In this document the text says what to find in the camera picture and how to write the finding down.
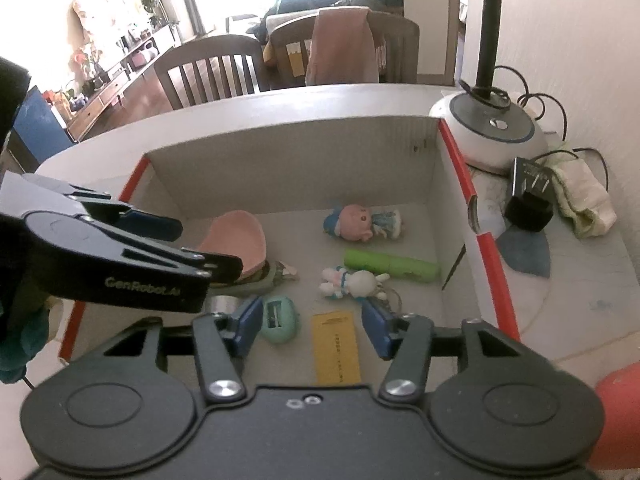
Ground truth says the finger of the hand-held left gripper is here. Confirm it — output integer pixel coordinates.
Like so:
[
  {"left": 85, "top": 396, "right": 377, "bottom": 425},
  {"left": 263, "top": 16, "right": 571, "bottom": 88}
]
[
  {"left": 75, "top": 215, "right": 244, "bottom": 287},
  {"left": 0, "top": 172, "right": 184, "bottom": 244}
]

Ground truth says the pink-haired doll figurine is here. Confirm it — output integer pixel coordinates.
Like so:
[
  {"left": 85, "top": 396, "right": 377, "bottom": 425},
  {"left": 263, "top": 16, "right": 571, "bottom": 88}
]
[{"left": 322, "top": 201, "right": 404, "bottom": 244}]

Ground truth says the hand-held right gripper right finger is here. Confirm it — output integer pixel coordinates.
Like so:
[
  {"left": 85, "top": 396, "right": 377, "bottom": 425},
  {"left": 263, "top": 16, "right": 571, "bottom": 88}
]
[{"left": 361, "top": 300, "right": 543, "bottom": 403}]

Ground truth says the yellow card packet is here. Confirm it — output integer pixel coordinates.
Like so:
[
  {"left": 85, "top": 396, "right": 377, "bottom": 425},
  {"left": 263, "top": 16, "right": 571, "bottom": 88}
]
[{"left": 311, "top": 311, "right": 362, "bottom": 386}]

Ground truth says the black power adapter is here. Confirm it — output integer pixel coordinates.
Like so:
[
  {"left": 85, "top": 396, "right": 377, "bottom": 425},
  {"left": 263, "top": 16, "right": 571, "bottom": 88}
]
[{"left": 504, "top": 157, "right": 556, "bottom": 233}]

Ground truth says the cream folded cloth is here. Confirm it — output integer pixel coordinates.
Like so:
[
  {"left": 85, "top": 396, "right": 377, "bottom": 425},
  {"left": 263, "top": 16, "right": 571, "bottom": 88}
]
[{"left": 537, "top": 150, "right": 617, "bottom": 240}]

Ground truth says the white rabbit keychain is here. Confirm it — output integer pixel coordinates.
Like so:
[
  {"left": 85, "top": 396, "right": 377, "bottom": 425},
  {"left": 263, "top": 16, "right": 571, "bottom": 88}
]
[{"left": 319, "top": 266, "right": 402, "bottom": 312}]

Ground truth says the coral red object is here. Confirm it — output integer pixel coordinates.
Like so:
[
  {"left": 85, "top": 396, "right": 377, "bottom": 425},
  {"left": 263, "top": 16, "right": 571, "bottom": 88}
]
[{"left": 594, "top": 367, "right": 640, "bottom": 480}]

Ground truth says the lime green tube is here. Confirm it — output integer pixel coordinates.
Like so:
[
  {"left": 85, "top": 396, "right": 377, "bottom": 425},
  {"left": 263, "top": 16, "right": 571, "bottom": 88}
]
[{"left": 344, "top": 248, "right": 439, "bottom": 282}]

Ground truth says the person's left hand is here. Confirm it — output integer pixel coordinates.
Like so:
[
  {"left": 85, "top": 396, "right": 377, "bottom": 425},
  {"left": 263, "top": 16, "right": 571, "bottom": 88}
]
[{"left": 0, "top": 305, "right": 52, "bottom": 386}]

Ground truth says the red cardboard box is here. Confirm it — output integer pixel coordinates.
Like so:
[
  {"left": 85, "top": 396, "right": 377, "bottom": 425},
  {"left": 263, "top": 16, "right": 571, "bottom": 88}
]
[{"left": 57, "top": 112, "right": 521, "bottom": 366}]

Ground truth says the pink cloth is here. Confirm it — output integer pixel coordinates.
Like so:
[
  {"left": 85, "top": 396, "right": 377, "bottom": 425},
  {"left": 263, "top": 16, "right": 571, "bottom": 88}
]
[{"left": 306, "top": 6, "right": 382, "bottom": 86}]

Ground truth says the silver cap white label bottle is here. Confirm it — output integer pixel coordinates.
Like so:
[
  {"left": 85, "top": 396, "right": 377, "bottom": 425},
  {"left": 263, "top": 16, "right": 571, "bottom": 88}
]
[{"left": 206, "top": 295, "right": 242, "bottom": 317}]

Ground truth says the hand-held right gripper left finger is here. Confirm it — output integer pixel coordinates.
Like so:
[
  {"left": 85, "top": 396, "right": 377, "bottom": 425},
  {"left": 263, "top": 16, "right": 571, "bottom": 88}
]
[{"left": 102, "top": 296, "right": 264, "bottom": 403}]

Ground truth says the wooden dining chair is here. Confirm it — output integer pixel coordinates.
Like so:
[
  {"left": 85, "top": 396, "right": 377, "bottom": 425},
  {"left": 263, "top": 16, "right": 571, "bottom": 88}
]
[
  {"left": 265, "top": 10, "right": 421, "bottom": 92},
  {"left": 152, "top": 35, "right": 267, "bottom": 111}
]

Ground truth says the wooden sideboard cabinet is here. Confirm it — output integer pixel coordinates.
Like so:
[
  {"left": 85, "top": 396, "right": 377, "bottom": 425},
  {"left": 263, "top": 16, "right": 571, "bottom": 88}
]
[{"left": 65, "top": 25, "right": 177, "bottom": 142}]

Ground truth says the white desk lamp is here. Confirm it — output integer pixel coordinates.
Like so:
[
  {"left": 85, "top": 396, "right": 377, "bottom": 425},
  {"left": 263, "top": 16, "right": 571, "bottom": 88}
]
[{"left": 429, "top": 0, "right": 550, "bottom": 176}]

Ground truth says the black lamp cable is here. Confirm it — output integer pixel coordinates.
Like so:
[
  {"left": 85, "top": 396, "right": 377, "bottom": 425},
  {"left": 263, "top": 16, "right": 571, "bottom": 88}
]
[{"left": 459, "top": 65, "right": 610, "bottom": 192}]

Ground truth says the pink heart-shaped bowl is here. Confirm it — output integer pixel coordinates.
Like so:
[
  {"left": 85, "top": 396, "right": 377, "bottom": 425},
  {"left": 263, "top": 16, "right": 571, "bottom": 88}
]
[{"left": 196, "top": 210, "right": 267, "bottom": 287}]

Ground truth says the blue box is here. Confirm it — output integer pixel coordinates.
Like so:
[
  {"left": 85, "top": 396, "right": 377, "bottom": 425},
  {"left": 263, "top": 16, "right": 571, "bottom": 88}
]
[{"left": 12, "top": 85, "right": 72, "bottom": 162}]

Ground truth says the teal egg-shaped digital device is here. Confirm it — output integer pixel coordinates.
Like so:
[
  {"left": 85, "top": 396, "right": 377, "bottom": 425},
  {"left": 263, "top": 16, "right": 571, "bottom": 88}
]
[{"left": 261, "top": 296, "right": 302, "bottom": 345}]

